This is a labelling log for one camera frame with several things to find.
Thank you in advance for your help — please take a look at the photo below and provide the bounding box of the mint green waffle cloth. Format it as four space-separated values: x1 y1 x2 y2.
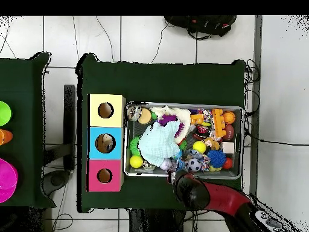
138 119 182 166

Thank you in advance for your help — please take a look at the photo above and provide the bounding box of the green spiky rubber ball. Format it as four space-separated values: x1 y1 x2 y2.
129 136 142 155

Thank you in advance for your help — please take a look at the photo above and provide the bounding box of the wooden box with three holes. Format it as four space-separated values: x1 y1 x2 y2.
86 94 127 193

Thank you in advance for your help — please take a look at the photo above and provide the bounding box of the small black white soccer ball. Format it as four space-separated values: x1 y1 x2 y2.
187 158 202 173

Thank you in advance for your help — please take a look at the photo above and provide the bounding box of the blue spiky rubber ball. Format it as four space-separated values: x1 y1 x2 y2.
206 149 227 168

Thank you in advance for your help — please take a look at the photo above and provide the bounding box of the brown plush monkey toy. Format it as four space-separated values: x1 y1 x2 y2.
204 136 221 150

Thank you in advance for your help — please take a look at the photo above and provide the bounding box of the cream knitted cloth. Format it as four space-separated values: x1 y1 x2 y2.
150 105 191 144

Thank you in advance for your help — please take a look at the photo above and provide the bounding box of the long orange building block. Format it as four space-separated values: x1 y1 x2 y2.
211 108 227 138

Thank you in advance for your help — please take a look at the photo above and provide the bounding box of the small orange basketball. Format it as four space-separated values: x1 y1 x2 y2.
222 111 237 124

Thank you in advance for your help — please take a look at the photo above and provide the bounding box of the dark green table cloth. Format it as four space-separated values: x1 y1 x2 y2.
75 53 247 213
0 52 56 209

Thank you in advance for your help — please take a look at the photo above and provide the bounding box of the black upright panel on stand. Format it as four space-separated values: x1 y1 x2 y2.
42 84 77 196

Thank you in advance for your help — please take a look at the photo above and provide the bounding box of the black backpack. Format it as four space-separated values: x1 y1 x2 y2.
164 15 237 39

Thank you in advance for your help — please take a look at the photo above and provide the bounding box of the magenta plastic bowl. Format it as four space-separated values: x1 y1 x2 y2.
0 158 19 204

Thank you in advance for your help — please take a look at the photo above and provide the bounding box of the orange plastic cone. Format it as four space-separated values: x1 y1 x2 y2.
0 129 13 146

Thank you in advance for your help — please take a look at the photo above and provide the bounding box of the green plastic cup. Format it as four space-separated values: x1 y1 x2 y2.
0 100 12 127

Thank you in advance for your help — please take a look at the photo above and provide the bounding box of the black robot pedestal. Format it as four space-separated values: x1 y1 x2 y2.
129 208 186 232

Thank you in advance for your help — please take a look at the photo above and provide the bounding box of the shallow wire mesh bin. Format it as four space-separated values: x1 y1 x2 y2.
123 101 244 180

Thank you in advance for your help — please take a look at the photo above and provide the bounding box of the black cable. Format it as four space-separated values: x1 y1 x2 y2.
242 127 309 147

